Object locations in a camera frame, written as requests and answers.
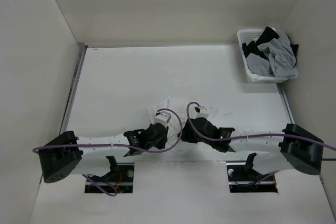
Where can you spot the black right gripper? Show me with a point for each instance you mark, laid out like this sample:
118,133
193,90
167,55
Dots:
187,134

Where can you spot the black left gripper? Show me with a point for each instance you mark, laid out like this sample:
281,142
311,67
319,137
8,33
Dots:
164,140

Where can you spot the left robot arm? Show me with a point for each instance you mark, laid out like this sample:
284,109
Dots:
67,154

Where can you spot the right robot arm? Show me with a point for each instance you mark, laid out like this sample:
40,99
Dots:
267,154

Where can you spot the grey folded tank top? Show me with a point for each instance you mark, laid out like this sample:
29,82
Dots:
259,66

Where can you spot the black tank top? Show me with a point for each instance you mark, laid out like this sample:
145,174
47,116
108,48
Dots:
267,35

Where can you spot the white plastic laundry basket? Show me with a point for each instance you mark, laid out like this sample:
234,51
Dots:
248,35

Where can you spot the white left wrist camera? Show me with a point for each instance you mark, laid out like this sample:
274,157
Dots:
162,118

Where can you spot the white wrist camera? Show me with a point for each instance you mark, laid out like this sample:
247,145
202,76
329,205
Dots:
162,118
201,112

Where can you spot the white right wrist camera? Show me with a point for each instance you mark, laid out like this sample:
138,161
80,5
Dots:
201,112

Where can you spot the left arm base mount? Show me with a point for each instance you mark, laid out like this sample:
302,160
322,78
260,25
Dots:
118,179

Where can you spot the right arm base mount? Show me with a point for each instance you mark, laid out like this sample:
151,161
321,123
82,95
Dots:
243,179

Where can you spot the metal table edge rail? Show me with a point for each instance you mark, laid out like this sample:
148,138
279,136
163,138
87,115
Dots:
73,88

